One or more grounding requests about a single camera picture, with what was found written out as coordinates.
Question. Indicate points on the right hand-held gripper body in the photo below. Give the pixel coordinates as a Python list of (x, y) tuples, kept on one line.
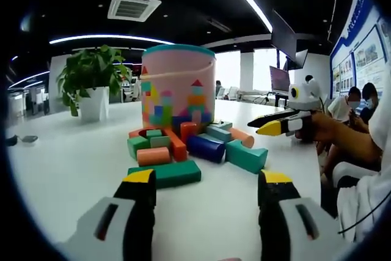
[(307, 96)]

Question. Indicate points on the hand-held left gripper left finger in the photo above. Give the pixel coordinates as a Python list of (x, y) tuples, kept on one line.
[(116, 230)]

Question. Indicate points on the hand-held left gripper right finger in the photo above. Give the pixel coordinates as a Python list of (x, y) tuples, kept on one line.
[(278, 230)]

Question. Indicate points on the teal notched toy block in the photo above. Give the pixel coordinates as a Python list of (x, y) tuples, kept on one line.
[(247, 158)]

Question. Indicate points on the blue cylinder toy block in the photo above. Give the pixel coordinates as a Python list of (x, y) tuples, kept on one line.
[(204, 149)]

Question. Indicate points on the pile of colourful toy blocks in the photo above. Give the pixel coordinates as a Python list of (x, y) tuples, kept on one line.
[(152, 155)]

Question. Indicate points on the orange long toy block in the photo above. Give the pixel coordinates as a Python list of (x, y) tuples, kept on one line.
[(177, 148)]

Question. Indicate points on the pink toy storage bucket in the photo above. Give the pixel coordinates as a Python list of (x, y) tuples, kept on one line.
[(180, 74)]

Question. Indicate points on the person's right hand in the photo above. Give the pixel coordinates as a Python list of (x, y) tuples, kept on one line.
[(316, 129)]

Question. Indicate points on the person's left hand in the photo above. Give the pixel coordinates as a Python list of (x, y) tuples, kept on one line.
[(229, 259)]

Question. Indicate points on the open laptop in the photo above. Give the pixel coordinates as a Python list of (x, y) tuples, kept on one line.
[(279, 79)]

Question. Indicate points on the large black hanging screen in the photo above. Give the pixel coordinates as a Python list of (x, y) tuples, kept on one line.
[(284, 41)]

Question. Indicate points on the white office chair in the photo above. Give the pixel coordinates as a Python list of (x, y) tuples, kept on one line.
[(345, 169)]

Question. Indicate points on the white table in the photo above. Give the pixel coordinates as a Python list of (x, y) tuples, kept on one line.
[(76, 166)]

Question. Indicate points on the black computer mouse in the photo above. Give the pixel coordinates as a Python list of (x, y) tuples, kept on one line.
[(29, 139)]

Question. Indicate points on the potted green plant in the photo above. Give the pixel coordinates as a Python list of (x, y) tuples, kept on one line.
[(91, 68)]

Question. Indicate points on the ceiling air conditioner unit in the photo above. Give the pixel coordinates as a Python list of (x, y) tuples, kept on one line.
[(133, 8)]

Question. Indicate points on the blue white wall poster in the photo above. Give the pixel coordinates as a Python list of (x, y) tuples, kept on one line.
[(366, 59)]

